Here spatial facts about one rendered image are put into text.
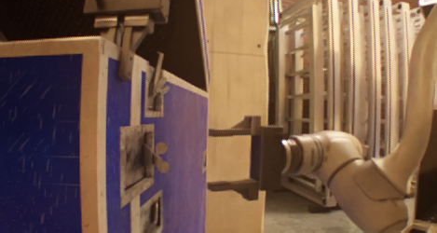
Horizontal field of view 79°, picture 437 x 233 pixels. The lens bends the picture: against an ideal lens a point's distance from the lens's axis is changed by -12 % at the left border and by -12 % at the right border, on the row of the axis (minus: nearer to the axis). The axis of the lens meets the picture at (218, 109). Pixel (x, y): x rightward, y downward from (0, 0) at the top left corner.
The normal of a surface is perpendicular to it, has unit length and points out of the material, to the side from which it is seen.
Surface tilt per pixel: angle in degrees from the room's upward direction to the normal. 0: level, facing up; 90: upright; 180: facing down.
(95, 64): 90
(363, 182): 64
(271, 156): 90
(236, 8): 90
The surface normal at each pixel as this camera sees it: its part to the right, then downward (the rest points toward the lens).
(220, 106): 0.26, 0.00
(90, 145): -0.09, -0.01
